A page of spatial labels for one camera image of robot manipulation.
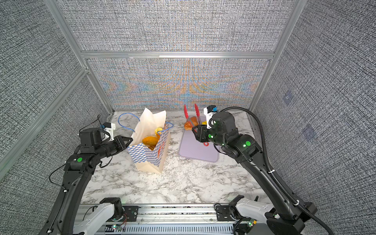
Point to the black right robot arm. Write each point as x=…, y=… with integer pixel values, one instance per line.
x=288, y=213

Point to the checkered paper bag blue handles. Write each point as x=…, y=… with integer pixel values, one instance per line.
x=147, y=160

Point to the brown glazed bread roll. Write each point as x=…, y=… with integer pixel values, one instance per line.
x=193, y=122

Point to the ridged yellow bread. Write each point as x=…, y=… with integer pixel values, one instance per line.
x=158, y=131

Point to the red metal tongs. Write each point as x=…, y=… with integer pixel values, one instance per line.
x=197, y=113

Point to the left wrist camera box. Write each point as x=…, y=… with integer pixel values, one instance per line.
x=95, y=133

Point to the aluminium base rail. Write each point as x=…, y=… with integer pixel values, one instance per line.
x=176, y=214

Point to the lavender plastic tray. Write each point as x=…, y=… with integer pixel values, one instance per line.
x=193, y=149

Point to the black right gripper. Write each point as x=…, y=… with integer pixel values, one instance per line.
x=203, y=136

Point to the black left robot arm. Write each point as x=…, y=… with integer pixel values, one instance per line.
x=78, y=171

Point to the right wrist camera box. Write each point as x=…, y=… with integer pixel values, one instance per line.
x=209, y=112

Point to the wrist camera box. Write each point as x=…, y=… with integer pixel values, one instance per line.
x=209, y=112
x=95, y=133

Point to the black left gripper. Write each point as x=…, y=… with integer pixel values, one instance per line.
x=119, y=140

